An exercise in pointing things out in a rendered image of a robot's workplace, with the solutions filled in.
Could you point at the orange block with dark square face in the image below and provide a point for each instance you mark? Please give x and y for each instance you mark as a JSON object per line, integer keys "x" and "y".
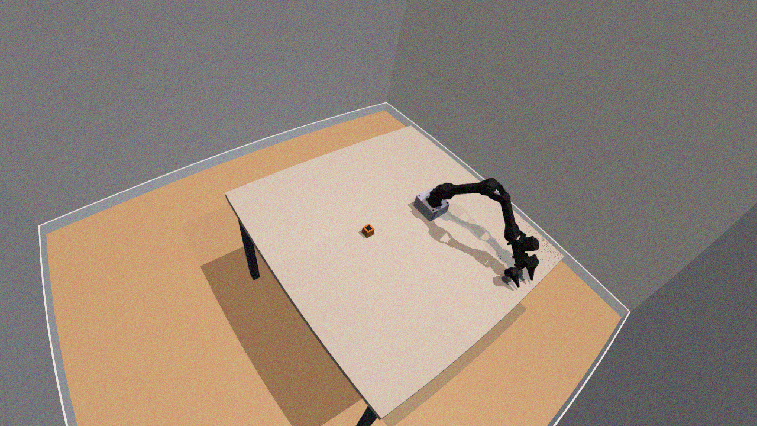
{"x": 368, "y": 230}

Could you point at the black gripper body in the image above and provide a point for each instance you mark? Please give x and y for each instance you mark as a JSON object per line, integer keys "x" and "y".
{"x": 512, "y": 271}

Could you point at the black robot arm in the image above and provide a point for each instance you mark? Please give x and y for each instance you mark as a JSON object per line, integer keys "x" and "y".
{"x": 487, "y": 188}

